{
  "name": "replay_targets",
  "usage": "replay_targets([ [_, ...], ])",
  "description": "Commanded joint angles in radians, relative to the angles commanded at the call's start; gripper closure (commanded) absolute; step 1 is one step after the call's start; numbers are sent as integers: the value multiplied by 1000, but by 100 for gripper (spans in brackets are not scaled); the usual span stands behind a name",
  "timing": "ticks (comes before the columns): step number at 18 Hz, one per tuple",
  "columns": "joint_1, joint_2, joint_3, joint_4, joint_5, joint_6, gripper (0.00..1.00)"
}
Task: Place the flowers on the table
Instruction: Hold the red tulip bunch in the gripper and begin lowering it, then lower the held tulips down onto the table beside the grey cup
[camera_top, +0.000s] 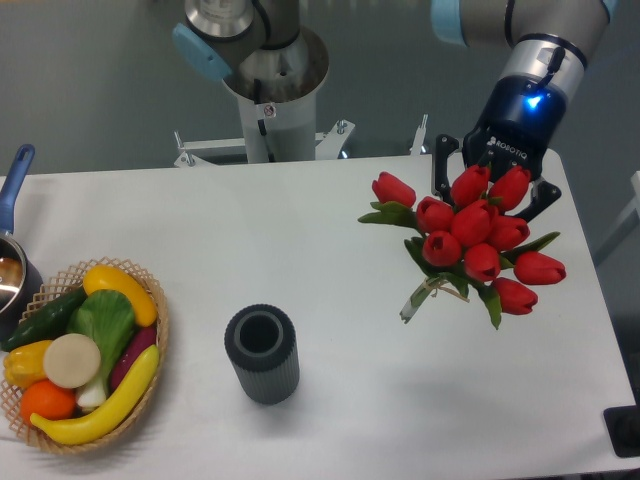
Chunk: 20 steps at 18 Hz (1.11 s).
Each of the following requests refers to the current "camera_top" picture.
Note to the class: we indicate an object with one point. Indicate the orange fruit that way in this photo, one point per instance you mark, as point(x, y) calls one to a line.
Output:
point(47, 400)

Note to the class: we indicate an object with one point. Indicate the blue handled saucepan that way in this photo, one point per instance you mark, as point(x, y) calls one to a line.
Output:
point(20, 279)

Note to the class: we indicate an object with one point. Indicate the black box at edge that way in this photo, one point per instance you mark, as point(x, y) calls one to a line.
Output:
point(623, 428)

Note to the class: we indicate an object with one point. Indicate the purple sweet potato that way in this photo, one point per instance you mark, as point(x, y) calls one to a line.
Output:
point(141, 340)

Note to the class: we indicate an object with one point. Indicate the red tulip bouquet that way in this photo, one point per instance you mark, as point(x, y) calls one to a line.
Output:
point(467, 239)

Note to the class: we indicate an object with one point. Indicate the yellow banana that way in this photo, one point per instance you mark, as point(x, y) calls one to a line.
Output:
point(108, 416)

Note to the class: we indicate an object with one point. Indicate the beige round disc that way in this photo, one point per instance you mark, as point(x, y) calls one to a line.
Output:
point(71, 361)

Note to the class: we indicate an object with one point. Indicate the white metal base frame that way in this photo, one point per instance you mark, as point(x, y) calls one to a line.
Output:
point(328, 146)

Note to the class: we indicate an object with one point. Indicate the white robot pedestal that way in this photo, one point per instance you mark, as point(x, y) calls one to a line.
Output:
point(276, 95)

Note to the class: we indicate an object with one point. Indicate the yellow bell pepper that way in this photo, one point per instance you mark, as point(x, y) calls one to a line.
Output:
point(24, 365)

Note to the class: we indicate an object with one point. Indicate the dark grey ribbed vase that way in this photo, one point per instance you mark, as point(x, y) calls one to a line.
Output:
point(261, 344)

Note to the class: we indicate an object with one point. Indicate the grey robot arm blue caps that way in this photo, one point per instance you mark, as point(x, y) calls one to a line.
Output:
point(551, 42)

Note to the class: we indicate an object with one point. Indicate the woven wicker basket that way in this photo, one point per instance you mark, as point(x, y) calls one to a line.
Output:
point(63, 282)

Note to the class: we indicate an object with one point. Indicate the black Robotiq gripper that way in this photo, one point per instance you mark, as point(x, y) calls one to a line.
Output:
point(517, 124)

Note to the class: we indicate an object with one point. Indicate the green cucumber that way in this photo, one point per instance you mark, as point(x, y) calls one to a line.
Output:
point(48, 322)

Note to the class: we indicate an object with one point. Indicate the yellow squash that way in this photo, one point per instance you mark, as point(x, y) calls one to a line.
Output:
point(105, 277)

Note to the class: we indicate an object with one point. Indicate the white furniture piece right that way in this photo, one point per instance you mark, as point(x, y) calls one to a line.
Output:
point(623, 225)

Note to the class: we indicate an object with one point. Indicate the green bok choy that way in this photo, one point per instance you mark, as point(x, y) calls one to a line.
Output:
point(106, 317)

